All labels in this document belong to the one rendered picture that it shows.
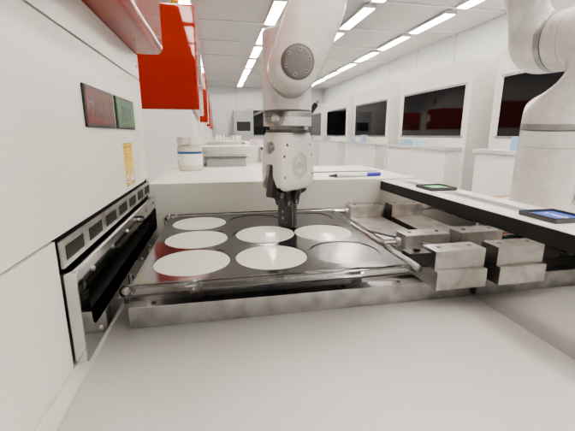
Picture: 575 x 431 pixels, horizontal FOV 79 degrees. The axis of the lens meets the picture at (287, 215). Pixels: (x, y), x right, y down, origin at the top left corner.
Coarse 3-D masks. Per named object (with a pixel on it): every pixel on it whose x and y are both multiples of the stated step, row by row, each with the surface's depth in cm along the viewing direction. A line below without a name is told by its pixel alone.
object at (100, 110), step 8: (88, 88) 41; (88, 96) 41; (96, 96) 43; (104, 96) 47; (88, 104) 40; (96, 104) 43; (104, 104) 46; (112, 104) 50; (88, 112) 40; (96, 112) 43; (104, 112) 46; (112, 112) 50; (88, 120) 40; (96, 120) 43; (104, 120) 46; (112, 120) 50
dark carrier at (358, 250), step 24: (192, 216) 73; (216, 216) 73; (240, 216) 74; (264, 216) 74; (312, 216) 74; (336, 216) 73; (240, 240) 57; (288, 240) 57; (312, 240) 57; (336, 240) 57; (360, 240) 57; (144, 264) 46; (240, 264) 46; (312, 264) 46; (336, 264) 46; (360, 264) 46; (384, 264) 46
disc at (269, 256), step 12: (240, 252) 51; (252, 252) 51; (264, 252) 51; (276, 252) 51; (288, 252) 51; (300, 252) 51; (252, 264) 46; (264, 264) 46; (276, 264) 46; (288, 264) 46
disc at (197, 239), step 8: (192, 232) 62; (200, 232) 62; (208, 232) 62; (216, 232) 62; (168, 240) 57; (176, 240) 57; (184, 240) 57; (192, 240) 57; (200, 240) 57; (208, 240) 57; (216, 240) 57; (224, 240) 57; (184, 248) 53; (192, 248) 53
